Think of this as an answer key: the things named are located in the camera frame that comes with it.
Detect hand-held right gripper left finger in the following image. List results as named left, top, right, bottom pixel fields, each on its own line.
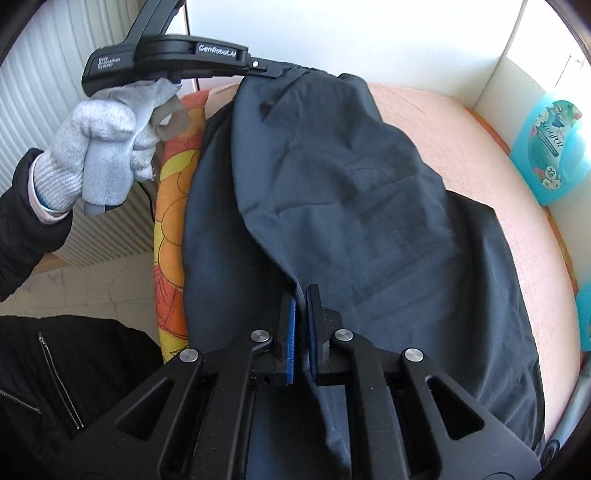
left=55, top=284, right=298, bottom=480

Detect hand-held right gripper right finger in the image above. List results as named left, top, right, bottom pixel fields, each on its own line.
left=305, top=284, right=542, bottom=480

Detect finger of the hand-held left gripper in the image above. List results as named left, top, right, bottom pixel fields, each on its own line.
left=247, top=56, right=333, bottom=79

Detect black pants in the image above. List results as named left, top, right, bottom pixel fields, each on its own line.
left=182, top=65, right=548, bottom=480

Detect person's left forearm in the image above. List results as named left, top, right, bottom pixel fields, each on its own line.
left=0, top=148, right=75, bottom=305

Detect person's left hand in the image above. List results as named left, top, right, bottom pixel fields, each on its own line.
left=31, top=78, right=189, bottom=217

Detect white surround board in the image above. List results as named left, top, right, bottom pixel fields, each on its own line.
left=185, top=0, right=591, bottom=153

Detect white ribbed radiator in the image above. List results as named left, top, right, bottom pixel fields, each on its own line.
left=0, top=0, right=160, bottom=268

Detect orange floral bed sheet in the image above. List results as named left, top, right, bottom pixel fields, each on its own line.
left=152, top=90, right=580, bottom=365

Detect pink blanket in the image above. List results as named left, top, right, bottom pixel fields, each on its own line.
left=205, top=80, right=578, bottom=444

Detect person's black jacket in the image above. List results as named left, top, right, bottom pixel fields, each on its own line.
left=0, top=314, right=163, bottom=480

